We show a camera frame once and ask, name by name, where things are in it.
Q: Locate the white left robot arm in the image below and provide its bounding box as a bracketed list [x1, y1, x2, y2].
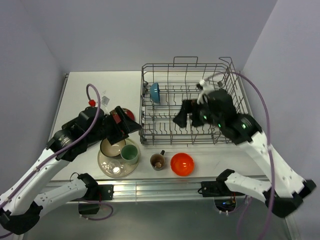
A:
[0, 106, 142, 235]

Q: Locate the light green cup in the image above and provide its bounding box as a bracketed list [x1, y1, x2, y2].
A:
[120, 144, 139, 165]

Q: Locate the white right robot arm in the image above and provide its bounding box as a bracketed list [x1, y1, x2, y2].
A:
[173, 89, 316, 218]

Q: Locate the grey wire dish rack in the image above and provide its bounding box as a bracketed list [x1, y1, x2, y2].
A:
[139, 56, 252, 145]

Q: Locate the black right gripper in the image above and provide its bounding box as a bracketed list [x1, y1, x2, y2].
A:
[172, 97, 222, 127]

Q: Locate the large cream round plate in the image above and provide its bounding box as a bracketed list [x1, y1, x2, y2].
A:
[97, 138, 141, 178]

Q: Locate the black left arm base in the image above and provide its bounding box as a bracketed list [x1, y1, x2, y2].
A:
[74, 184, 114, 220]

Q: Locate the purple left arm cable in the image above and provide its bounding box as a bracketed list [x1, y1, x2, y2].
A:
[0, 83, 115, 238]

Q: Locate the aluminium frame rail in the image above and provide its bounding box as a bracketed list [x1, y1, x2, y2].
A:
[12, 172, 301, 240]

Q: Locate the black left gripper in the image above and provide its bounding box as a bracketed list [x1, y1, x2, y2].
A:
[86, 105, 141, 145]

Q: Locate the dark bowl beige inside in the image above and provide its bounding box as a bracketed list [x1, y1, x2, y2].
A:
[100, 139, 126, 158]

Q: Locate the red floral round plate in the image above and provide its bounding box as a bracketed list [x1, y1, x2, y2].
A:
[112, 108, 135, 124]

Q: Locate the clear glass cup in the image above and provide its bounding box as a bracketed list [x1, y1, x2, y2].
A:
[106, 160, 122, 175]

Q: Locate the orange plastic bowl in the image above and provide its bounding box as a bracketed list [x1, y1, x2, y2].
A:
[170, 152, 195, 177]

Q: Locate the blue ceramic bowl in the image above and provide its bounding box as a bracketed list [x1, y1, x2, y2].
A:
[149, 82, 161, 104]

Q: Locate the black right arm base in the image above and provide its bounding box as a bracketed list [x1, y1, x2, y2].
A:
[197, 181, 248, 216]

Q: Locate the dark brown mug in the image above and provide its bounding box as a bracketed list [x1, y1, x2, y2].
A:
[150, 150, 166, 171]

